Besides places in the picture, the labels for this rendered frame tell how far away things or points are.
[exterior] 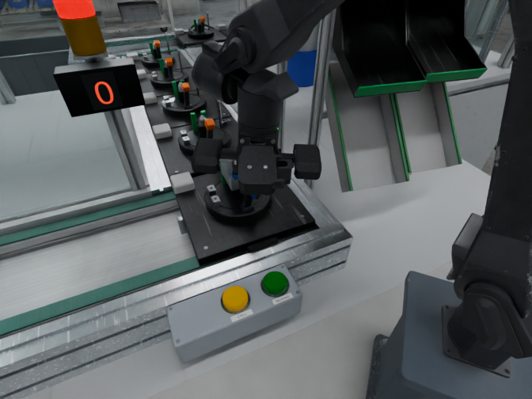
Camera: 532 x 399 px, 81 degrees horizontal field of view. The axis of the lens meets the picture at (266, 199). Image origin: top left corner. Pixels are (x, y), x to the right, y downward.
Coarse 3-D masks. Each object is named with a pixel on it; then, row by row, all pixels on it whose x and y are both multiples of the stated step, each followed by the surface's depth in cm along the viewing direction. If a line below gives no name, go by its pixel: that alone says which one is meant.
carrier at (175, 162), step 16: (192, 112) 82; (160, 128) 86; (176, 128) 90; (192, 128) 85; (224, 128) 86; (160, 144) 83; (176, 144) 83; (192, 144) 80; (224, 144) 80; (176, 160) 78; (192, 176) 74
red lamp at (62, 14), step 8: (56, 0) 43; (64, 0) 43; (72, 0) 43; (80, 0) 44; (88, 0) 45; (56, 8) 44; (64, 8) 43; (72, 8) 44; (80, 8) 44; (88, 8) 45; (64, 16) 44; (72, 16) 44; (80, 16) 44; (88, 16) 45
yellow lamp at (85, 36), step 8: (96, 16) 47; (64, 24) 45; (72, 24) 45; (80, 24) 45; (88, 24) 46; (96, 24) 47; (72, 32) 46; (80, 32) 46; (88, 32) 46; (96, 32) 47; (72, 40) 46; (80, 40) 46; (88, 40) 47; (96, 40) 47; (72, 48) 47; (80, 48) 47; (88, 48) 47; (96, 48) 48; (104, 48) 49
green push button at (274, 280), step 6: (264, 276) 52; (270, 276) 52; (276, 276) 52; (282, 276) 52; (264, 282) 51; (270, 282) 51; (276, 282) 51; (282, 282) 51; (264, 288) 51; (270, 288) 50; (276, 288) 50; (282, 288) 50
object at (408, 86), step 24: (360, 0) 65; (384, 0) 61; (336, 24) 55; (360, 24) 62; (384, 24) 62; (336, 48) 57; (360, 48) 59; (384, 48) 59; (408, 48) 57; (360, 72) 56; (384, 72) 57; (408, 72) 57; (360, 96) 54
